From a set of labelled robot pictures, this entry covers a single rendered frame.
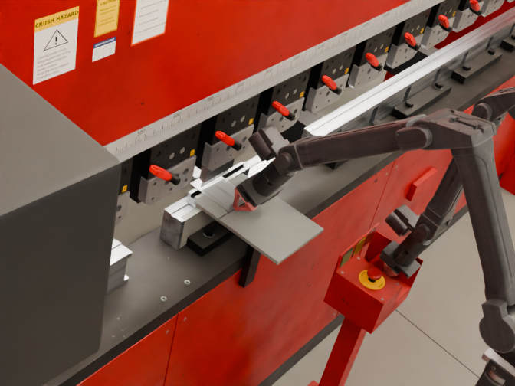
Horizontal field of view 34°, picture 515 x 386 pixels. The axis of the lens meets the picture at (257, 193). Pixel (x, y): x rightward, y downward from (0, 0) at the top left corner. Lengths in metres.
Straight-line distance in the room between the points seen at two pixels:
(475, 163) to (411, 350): 1.81
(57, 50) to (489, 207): 0.78
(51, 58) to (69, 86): 0.08
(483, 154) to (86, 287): 1.01
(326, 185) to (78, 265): 1.81
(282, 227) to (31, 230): 1.49
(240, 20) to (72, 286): 1.18
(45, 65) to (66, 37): 0.06
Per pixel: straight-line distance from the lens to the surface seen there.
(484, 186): 1.53
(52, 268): 0.59
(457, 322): 3.44
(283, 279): 2.41
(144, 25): 1.51
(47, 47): 1.37
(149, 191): 1.79
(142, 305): 1.93
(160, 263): 2.03
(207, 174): 2.01
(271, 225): 2.00
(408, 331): 3.32
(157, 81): 1.62
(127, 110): 1.59
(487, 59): 3.24
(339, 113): 2.52
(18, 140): 0.58
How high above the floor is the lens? 2.30
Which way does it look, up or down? 39 degrees down
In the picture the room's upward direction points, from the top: 14 degrees clockwise
